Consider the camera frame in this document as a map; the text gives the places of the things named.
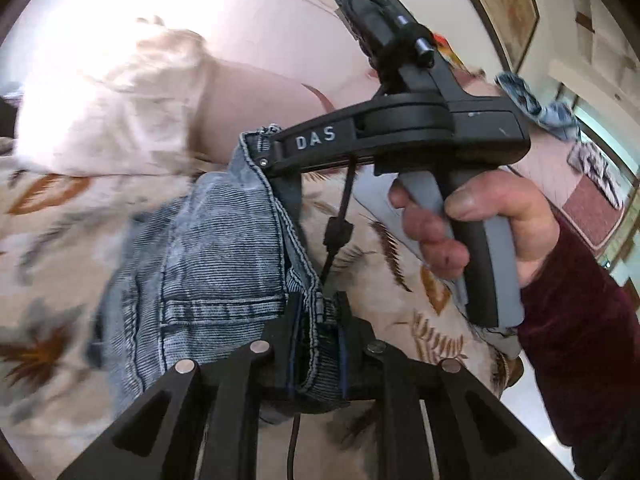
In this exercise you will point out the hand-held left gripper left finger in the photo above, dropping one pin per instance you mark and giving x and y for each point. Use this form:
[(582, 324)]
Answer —
[(280, 355)]

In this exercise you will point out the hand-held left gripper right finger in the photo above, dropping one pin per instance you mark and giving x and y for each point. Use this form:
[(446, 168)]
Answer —
[(350, 355)]

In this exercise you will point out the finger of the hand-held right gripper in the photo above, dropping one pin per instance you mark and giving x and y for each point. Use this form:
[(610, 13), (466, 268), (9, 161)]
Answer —
[(287, 190)]

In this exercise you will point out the blue denim pants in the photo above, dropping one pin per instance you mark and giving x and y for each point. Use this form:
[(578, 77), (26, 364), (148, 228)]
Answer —
[(215, 240)]

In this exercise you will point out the person's right hand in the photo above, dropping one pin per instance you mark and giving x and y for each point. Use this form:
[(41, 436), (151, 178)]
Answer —
[(520, 230)]

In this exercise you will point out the red book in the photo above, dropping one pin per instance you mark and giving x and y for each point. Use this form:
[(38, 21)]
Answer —
[(440, 41)]

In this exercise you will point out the pink padded headboard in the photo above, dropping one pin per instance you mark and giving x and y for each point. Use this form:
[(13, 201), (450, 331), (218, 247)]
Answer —
[(260, 105)]

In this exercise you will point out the blue patterned cloth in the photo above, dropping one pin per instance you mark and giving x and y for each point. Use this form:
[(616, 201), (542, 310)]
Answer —
[(540, 107)]

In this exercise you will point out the red floor mat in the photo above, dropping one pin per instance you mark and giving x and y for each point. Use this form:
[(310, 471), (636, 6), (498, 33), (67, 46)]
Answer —
[(592, 212)]

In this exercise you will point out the white leaf-print pillow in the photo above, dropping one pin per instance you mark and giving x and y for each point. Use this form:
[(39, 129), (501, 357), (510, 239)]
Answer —
[(115, 110)]

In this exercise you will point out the leaf-print bed sheet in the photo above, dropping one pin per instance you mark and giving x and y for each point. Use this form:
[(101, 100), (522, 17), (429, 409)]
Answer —
[(60, 240)]

